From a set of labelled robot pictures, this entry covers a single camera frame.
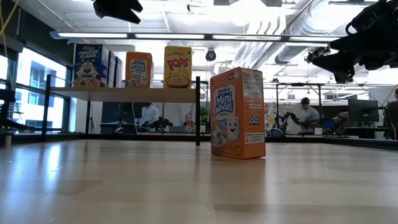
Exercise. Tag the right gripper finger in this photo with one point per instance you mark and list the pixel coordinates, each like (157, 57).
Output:
(370, 51)
(342, 67)

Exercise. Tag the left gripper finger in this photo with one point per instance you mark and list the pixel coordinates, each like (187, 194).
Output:
(132, 7)

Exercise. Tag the orange Mini Wheats cereal box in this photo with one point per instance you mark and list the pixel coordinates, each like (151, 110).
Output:
(237, 115)
(139, 70)

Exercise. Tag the yellow Corn Pops cereal box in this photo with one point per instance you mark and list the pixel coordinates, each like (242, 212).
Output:
(178, 67)

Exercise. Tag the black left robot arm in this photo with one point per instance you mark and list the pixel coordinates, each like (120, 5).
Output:
(6, 95)

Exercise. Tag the black ceiling spotlight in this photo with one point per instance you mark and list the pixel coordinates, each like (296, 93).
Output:
(315, 53)

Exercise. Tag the long overhead light bar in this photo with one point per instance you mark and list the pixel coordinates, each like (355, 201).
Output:
(93, 35)

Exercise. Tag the black computer monitor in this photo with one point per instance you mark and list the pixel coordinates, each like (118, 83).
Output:
(363, 110)

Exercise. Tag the blue chair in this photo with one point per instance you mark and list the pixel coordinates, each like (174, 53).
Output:
(329, 125)

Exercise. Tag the leafy green potted plant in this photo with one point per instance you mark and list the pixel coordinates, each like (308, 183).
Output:
(203, 115)

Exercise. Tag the small potted plant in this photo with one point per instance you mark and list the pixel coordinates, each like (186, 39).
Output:
(7, 141)

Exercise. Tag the wooden shelf with black frame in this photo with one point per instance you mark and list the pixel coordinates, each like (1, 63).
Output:
(124, 95)

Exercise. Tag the round black camera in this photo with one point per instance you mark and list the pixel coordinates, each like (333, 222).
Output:
(211, 55)

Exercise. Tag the black metal table frame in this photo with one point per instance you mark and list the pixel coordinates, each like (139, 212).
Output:
(62, 137)

